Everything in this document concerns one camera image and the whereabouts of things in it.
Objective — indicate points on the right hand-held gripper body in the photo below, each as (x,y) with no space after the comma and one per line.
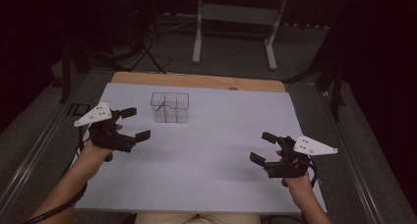
(288,166)

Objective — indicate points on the person's beige trousers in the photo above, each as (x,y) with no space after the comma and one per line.
(196,218)

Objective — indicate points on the white power strip with plugs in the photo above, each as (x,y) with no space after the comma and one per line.
(306,26)

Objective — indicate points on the person's right hand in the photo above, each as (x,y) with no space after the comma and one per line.
(299,184)

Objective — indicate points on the black square floor frame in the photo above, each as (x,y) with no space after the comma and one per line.
(78,111)

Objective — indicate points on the clear plastic organizer box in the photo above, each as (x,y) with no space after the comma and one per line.
(169,107)

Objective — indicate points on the aluminium floor rail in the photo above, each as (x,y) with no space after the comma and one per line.
(29,161)
(357,165)

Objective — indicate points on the black pen with orange end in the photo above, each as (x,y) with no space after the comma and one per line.
(163,107)

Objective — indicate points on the black metal stand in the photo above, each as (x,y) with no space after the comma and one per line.
(337,86)
(66,76)

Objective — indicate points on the person's left hand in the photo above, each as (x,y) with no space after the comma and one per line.
(95,152)

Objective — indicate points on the light blue table mat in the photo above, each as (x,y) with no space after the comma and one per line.
(203,175)

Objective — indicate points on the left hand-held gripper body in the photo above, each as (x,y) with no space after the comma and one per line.
(109,137)

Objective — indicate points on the white metal desk frame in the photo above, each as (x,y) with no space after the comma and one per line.
(236,14)

